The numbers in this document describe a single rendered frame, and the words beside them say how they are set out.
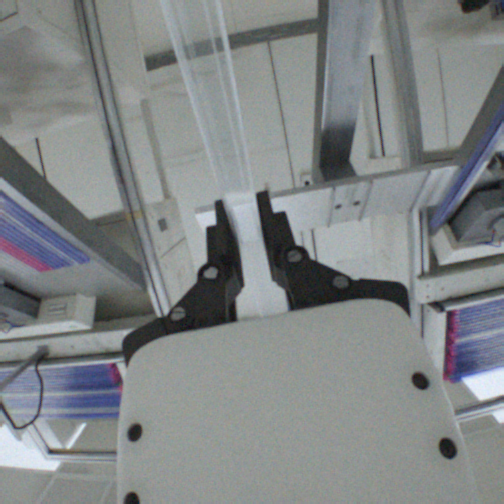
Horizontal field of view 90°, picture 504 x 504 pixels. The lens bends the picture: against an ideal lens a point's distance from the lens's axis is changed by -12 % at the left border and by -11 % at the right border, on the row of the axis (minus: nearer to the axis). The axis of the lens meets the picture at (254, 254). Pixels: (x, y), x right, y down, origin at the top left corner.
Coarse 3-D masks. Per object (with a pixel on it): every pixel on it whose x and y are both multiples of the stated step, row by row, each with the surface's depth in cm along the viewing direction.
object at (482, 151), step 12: (492, 120) 23; (492, 132) 24; (480, 144) 26; (492, 144) 25; (480, 156) 26; (468, 168) 28; (468, 180) 29; (456, 192) 31; (444, 204) 34; (444, 216) 35
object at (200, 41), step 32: (160, 0) 6; (192, 0) 6; (192, 32) 6; (224, 32) 6; (192, 64) 7; (224, 64) 7; (192, 96) 8; (224, 96) 8; (224, 128) 9; (224, 160) 10; (224, 192) 11; (256, 224) 13; (256, 256) 15; (256, 288) 19
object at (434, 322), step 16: (464, 0) 52; (480, 0) 48; (496, 0) 53; (496, 16) 59; (432, 304) 72; (448, 304) 68; (464, 304) 67; (432, 320) 70; (432, 336) 71; (432, 352) 72; (480, 400) 88; (496, 400) 86; (464, 416) 85; (480, 416) 85
